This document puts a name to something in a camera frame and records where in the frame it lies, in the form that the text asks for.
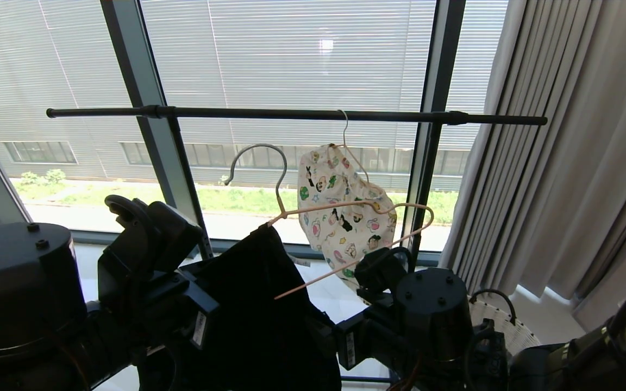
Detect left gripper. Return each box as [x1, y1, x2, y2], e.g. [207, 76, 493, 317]
[98, 265, 195, 349]

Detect black garment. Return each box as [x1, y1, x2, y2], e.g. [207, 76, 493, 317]
[177, 223, 345, 391]

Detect pink clothes hanger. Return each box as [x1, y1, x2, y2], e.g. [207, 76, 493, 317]
[223, 143, 435, 301]
[336, 109, 387, 199]

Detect cream printed garment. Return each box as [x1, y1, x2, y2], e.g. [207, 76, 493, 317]
[297, 143, 398, 289]

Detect black clothes rack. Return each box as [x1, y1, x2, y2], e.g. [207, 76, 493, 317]
[45, 105, 549, 385]

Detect white laundry basket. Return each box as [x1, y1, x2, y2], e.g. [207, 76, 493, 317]
[468, 288, 543, 358]

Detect beige curtain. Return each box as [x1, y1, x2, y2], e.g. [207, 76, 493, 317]
[440, 0, 626, 332]

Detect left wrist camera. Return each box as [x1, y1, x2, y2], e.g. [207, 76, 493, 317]
[180, 282, 222, 352]

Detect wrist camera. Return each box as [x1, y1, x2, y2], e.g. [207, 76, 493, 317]
[180, 282, 222, 352]
[336, 318, 381, 374]

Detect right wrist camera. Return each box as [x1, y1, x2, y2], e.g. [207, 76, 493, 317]
[336, 318, 381, 374]

